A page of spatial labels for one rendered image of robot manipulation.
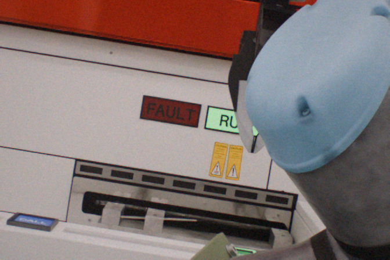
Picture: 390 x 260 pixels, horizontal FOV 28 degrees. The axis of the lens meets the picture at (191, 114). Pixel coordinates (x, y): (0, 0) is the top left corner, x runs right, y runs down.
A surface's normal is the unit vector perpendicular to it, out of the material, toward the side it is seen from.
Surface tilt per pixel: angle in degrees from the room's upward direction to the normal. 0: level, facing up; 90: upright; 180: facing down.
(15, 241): 90
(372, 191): 121
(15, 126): 90
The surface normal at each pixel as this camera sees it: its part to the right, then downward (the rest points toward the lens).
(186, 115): 0.00, 0.05
